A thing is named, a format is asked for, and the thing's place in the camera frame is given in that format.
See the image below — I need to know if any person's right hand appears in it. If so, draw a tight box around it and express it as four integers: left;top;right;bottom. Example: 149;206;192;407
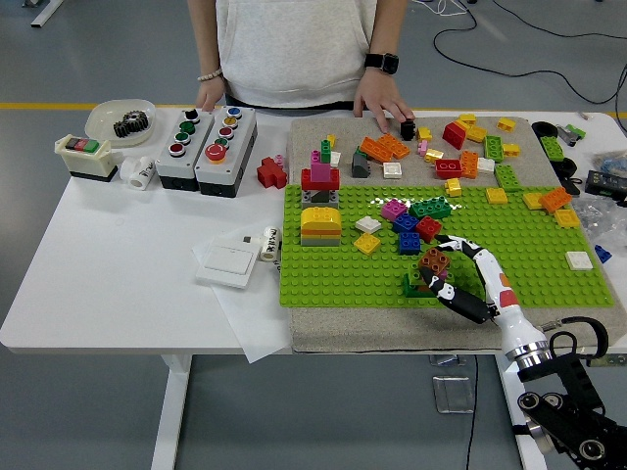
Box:
195;76;226;113

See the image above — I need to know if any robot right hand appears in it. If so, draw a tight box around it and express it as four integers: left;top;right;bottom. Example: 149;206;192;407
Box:
417;233;549;356

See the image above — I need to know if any person's left hand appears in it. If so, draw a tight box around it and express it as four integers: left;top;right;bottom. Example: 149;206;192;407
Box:
352;68;416;134

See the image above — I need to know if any brown toy brick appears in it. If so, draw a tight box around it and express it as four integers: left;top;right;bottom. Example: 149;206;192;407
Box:
418;247;452;275

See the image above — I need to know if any orange long toy brick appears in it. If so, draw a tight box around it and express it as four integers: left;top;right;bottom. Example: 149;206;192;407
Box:
360;136;395;164
376;132;411;159

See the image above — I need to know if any dark grey sloped toy brick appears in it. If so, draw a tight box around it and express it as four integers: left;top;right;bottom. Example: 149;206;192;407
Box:
350;149;372;178

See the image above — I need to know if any large red sloped toy brick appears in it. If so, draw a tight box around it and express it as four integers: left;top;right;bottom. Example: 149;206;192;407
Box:
442;120;469;151

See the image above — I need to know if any red cross-shaped toy brick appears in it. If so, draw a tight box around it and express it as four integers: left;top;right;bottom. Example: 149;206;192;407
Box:
257;156;289;190

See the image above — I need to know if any tall pink toy brick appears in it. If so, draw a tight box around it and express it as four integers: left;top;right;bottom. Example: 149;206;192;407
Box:
311;150;333;183

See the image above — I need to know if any red toy brick with circles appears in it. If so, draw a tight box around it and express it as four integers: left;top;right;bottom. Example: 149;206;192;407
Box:
434;159;464;180

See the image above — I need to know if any wide red toy brick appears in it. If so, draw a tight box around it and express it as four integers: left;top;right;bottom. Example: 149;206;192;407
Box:
300;167;342;192

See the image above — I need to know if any red square toy brick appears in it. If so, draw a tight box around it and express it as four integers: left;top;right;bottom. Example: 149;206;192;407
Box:
414;214;443;244

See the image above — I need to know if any grey toy brick base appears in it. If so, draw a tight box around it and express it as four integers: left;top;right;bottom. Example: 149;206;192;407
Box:
301;188;341;205

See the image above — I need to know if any dark green long toy brick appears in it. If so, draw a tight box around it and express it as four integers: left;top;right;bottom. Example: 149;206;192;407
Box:
409;195;455;220

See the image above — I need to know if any yellow domed toy brick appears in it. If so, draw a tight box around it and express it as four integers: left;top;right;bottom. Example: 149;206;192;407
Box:
300;206;343;229

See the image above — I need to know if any yellow flat toy brick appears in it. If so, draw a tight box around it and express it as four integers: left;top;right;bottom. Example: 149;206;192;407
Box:
353;232;382;257

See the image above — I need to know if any grey flat toy brick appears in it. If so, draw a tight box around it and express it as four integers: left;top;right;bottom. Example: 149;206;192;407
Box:
300;232;342;248

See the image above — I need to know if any green toy baseplate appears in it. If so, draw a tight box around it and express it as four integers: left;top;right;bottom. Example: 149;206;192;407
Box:
277;183;616;309

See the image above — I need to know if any black wristwatch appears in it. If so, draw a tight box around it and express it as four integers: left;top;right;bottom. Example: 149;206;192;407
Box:
362;52;401;75

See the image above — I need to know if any grey four-button control box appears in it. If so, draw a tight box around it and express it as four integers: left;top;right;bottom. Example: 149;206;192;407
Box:
155;108;217;192

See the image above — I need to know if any grey emergency-stop control box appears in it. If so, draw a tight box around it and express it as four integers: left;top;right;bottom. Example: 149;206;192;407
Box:
194;105;259;200

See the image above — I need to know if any small metal floor plate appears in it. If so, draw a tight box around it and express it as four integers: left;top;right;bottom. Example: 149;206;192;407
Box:
429;352;469;367

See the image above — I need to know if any black metal gear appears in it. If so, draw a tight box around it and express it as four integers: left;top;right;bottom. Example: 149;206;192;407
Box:
113;111;151;138

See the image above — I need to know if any person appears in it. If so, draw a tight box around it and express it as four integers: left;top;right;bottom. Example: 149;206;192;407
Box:
215;0;378;110

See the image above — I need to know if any metal floor outlet plate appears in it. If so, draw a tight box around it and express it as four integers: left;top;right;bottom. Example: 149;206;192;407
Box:
431;374;476;415

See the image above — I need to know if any white table leg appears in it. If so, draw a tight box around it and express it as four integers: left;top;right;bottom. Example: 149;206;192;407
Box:
494;352;548;470
150;352;193;470

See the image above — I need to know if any white pipe tee fitting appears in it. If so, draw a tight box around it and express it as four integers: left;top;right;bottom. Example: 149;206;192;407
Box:
120;155;157;190

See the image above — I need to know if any translucent white bowl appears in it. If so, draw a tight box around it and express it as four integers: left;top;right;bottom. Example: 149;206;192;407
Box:
85;99;158;147

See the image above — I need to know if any grey-brown mat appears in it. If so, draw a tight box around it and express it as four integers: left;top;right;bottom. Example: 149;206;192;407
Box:
288;116;627;354

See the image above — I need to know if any white printed cylinder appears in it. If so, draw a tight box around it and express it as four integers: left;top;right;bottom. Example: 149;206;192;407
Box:
258;225;281;262

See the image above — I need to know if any black electronic device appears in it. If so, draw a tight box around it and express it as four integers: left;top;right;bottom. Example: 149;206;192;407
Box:
585;169;627;200

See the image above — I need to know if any clear bag of blue parts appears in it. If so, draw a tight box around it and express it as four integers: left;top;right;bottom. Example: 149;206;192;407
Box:
590;149;627;177

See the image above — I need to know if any grey and green small tool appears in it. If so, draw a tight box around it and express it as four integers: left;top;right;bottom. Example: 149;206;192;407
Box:
557;123;588;147

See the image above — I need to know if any white paper sheet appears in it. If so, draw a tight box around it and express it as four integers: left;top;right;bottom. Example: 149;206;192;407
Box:
191;227;295;364

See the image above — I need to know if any thin black cable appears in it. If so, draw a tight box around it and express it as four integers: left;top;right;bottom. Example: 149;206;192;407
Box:
464;352;479;470

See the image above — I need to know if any white floor cable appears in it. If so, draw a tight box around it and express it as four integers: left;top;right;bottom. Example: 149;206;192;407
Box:
410;0;464;17

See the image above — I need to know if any dark green toy frame brick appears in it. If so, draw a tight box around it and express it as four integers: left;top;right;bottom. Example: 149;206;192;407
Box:
401;273;442;299

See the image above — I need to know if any black floor cable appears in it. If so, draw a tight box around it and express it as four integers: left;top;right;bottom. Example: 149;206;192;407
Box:
491;0;627;40
433;0;627;105

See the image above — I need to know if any cream switch box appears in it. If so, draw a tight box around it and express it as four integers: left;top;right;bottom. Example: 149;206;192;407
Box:
53;134;123;183

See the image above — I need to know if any white wall switch plate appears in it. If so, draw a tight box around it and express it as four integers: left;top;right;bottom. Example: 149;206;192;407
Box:
195;243;259;289

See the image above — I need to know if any white metal frame foot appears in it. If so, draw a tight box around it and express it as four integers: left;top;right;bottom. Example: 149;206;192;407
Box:
22;0;65;28

